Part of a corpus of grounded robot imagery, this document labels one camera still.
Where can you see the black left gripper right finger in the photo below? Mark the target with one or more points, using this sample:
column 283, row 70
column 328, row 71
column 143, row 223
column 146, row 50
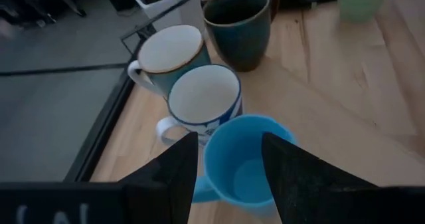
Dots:
column 315, row 197

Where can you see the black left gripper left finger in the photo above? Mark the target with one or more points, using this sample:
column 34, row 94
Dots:
column 166, row 190

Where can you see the bright blue mug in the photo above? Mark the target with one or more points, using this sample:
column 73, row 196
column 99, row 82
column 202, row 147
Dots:
column 239, row 171

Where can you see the white mug blue pattern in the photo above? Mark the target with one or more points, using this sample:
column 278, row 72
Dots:
column 202, row 94

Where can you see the grey-green mug white inside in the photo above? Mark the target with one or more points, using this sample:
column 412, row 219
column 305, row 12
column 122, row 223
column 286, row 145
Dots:
column 169, row 48

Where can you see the dark teal glazed mug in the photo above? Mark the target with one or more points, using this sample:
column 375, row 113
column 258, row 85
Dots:
column 242, row 41

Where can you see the white hexagonal plant pot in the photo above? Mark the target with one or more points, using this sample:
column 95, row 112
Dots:
column 189, row 16

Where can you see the black equipment on floor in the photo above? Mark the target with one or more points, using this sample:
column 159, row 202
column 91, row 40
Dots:
column 40, row 1

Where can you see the black table frame rails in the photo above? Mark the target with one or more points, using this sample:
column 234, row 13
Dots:
column 99, row 127

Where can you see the wooden shelf black metal frame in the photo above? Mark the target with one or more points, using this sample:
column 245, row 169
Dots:
column 265, row 94

